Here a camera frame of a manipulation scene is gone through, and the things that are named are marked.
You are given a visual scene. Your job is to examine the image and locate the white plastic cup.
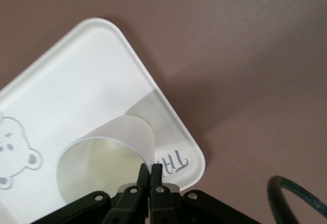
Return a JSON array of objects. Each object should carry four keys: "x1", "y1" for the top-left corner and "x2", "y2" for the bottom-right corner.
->
[{"x1": 56, "y1": 115, "x2": 156, "y2": 206}]

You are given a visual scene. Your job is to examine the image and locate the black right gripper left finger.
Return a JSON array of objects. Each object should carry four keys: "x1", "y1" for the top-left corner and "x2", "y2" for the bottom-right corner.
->
[{"x1": 102, "y1": 163, "x2": 150, "y2": 224}]

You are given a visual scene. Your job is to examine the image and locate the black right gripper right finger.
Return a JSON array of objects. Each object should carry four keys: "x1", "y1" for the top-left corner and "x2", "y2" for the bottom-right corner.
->
[{"x1": 150, "y1": 164, "x2": 179, "y2": 224}]

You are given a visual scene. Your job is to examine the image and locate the white bear print tray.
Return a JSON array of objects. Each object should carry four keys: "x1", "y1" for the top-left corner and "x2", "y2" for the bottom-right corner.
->
[{"x1": 0, "y1": 17, "x2": 206, "y2": 224}]

